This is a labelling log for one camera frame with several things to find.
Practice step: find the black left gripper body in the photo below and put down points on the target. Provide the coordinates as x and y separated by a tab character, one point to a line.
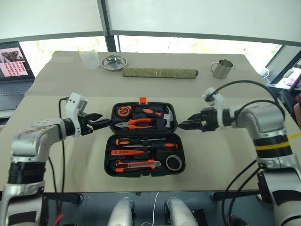
85	126

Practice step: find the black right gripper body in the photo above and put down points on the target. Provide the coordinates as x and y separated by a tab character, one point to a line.
209	120

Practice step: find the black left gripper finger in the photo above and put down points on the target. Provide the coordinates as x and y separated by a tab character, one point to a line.
94	116
101	124

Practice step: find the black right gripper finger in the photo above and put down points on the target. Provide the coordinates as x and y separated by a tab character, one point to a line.
190	125
197	117

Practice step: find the thick black orange screwdriver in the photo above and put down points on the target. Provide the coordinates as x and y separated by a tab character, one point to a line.
122	141

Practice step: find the slim black orange screwdriver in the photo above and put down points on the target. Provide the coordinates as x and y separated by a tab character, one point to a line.
168	146

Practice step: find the orange tester screwdriver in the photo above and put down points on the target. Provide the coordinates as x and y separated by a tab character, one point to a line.
124	152

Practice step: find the black plastic tool case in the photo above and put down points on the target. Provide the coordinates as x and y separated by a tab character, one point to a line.
110	164

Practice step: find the black electrical tape roll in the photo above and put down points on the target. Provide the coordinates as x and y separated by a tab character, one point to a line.
167	162

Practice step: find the orange black utility knife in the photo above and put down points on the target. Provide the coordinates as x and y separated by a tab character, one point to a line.
134	165

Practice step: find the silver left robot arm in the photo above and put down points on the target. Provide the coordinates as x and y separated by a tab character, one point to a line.
30	146

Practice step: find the orange black tape measure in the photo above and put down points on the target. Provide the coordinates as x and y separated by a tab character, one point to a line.
124	111

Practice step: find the stainless steel mug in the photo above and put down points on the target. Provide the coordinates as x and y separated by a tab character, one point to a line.
221	70

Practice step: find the clear plastic beaker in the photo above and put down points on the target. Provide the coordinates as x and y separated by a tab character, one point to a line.
89	60

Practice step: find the rolled olive green mat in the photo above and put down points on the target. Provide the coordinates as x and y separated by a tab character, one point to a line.
160	73

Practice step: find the round steel bowl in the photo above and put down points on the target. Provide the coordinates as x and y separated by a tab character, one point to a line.
114	62

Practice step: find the silver rounded robot leg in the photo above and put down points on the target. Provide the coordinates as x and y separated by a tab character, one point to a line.
179	213
121	213

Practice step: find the seated person in black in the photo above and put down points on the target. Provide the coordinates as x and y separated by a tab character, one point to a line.
298	110

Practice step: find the open grey laptop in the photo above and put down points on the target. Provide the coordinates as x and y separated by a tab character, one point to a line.
14	66

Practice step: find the white roller blind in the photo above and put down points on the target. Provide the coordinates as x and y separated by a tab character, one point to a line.
47	16
202	18

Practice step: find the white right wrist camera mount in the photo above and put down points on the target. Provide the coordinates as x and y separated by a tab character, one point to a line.
217	103

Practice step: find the black table frame bar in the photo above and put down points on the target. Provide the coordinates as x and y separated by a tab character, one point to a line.
235	196

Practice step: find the dark window frame post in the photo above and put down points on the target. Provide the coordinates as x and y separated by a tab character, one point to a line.
108	23

